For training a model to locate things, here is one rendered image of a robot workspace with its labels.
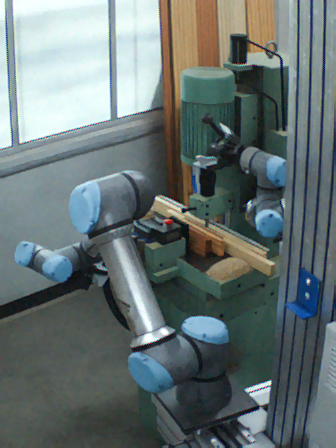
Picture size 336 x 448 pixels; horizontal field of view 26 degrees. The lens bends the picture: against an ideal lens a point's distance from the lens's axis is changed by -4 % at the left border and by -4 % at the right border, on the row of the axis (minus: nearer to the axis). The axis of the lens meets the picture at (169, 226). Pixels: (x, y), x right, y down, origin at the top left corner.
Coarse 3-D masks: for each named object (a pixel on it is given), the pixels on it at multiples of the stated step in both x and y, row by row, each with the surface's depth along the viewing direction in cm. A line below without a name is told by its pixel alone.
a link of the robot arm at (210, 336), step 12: (192, 324) 187; (204, 324) 187; (216, 324) 188; (192, 336) 183; (204, 336) 183; (216, 336) 183; (204, 348) 183; (216, 348) 184; (204, 360) 182; (216, 360) 186; (204, 372) 186; (216, 372) 187
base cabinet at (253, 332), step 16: (160, 304) 269; (272, 304) 264; (176, 320) 263; (240, 320) 256; (256, 320) 262; (272, 320) 268; (240, 336) 259; (256, 336) 265; (272, 336) 271; (256, 352) 268; (272, 352) 275; (256, 368) 272; (240, 384) 270; (256, 384) 276; (144, 400) 299; (144, 416) 304
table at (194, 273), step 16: (192, 256) 253; (208, 256) 253; (224, 256) 253; (160, 272) 250; (176, 272) 252; (192, 272) 247; (256, 272) 245; (208, 288) 242; (224, 288) 238; (240, 288) 242
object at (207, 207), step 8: (216, 192) 260; (224, 192) 260; (192, 200) 257; (200, 200) 254; (208, 200) 254; (216, 200) 256; (224, 200) 259; (232, 200) 261; (200, 208) 254; (208, 208) 255; (216, 208) 258; (224, 208) 260; (200, 216) 255; (208, 216) 256
